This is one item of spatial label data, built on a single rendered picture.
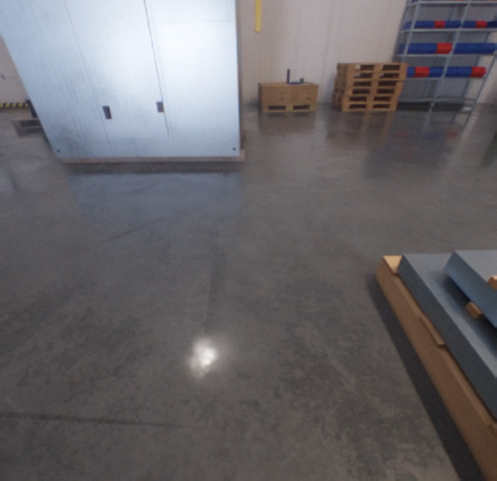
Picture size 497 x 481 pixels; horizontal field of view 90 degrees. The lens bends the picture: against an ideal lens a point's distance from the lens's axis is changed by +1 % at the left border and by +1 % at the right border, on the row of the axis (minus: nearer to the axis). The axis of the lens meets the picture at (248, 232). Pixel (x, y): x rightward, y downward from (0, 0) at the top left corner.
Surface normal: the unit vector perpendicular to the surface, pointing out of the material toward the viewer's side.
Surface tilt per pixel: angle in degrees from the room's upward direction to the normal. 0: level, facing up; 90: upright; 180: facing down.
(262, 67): 90
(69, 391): 0
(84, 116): 90
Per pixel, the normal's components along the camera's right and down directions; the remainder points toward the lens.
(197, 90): -0.01, 0.58
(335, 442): -0.01, -0.82
